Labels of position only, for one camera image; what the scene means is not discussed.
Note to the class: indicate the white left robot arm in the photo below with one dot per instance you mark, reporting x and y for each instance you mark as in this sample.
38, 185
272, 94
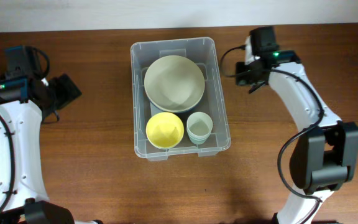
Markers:
24, 103

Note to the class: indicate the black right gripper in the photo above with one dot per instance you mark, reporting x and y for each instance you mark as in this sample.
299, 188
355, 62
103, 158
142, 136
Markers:
241, 66

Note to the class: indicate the clear plastic storage bin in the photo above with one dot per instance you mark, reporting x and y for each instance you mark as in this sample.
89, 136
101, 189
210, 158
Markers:
202, 51

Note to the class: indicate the beige shallow bowl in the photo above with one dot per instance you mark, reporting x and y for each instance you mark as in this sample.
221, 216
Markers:
174, 76

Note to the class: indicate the cream plastic cup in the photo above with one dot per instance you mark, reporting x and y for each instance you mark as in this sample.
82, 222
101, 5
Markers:
199, 125

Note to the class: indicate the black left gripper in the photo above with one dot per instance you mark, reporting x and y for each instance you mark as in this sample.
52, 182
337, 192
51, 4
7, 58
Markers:
68, 95

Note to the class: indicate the yellow small bowl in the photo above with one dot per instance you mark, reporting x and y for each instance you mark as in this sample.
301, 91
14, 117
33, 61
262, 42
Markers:
165, 130

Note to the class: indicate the mint green plastic cup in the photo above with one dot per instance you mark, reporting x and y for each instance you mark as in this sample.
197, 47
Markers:
198, 140

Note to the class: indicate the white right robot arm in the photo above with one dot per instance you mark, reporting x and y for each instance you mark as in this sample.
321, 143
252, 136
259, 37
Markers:
325, 154

